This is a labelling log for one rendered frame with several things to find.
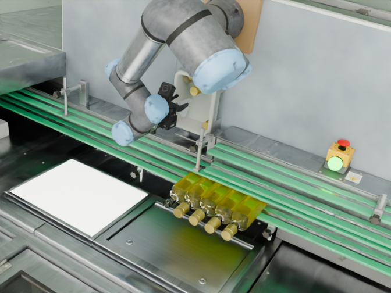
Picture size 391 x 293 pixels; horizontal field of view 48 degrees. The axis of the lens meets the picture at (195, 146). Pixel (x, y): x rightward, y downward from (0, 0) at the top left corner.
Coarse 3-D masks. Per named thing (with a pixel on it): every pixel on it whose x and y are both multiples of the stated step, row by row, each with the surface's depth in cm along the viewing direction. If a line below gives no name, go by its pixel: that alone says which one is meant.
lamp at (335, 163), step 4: (332, 156) 142; (336, 156) 141; (332, 160) 140; (336, 160) 139; (340, 160) 140; (328, 164) 141; (332, 164) 140; (336, 164) 139; (340, 164) 139; (332, 168) 141; (336, 168) 140
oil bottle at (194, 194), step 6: (204, 180) 154; (210, 180) 154; (198, 186) 150; (204, 186) 151; (210, 186) 151; (186, 192) 147; (192, 192) 147; (198, 192) 147; (204, 192) 148; (186, 198) 146; (192, 198) 145; (198, 198) 145; (198, 204) 146
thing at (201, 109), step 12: (180, 72) 159; (180, 84) 164; (192, 84) 167; (180, 96) 167; (192, 96) 169; (204, 96) 166; (192, 108) 171; (204, 108) 168; (180, 120) 171; (192, 120) 172; (204, 120) 170; (192, 132) 166; (204, 132) 165
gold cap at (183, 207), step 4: (180, 204) 143; (184, 204) 142; (176, 208) 140; (180, 208) 140; (184, 208) 141; (188, 208) 142; (176, 212) 141; (180, 212) 140; (184, 212) 141; (176, 216) 141; (180, 216) 140
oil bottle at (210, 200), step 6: (216, 186) 152; (222, 186) 152; (210, 192) 148; (216, 192) 148; (222, 192) 149; (228, 192) 150; (204, 198) 145; (210, 198) 145; (216, 198) 145; (222, 198) 147; (204, 204) 143; (210, 204) 143; (216, 204) 144; (210, 210) 143; (210, 216) 144
